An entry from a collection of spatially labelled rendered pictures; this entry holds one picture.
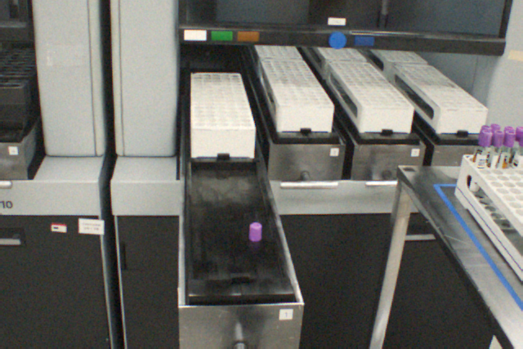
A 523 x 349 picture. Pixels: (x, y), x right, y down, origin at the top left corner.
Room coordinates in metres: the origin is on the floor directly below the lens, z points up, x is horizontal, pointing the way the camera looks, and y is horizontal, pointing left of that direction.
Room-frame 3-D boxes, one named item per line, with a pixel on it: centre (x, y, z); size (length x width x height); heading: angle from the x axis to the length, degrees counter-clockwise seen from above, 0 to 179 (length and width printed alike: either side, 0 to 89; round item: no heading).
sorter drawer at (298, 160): (1.25, -0.02, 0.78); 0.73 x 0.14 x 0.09; 9
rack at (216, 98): (0.98, 0.09, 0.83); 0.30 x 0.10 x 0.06; 9
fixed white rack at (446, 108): (1.16, -0.35, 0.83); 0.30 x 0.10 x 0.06; 9
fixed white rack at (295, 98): (1.11, -0.04, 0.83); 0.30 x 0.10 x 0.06; 9
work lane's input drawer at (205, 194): (0.81, 0.06, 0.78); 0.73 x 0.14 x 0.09; 9
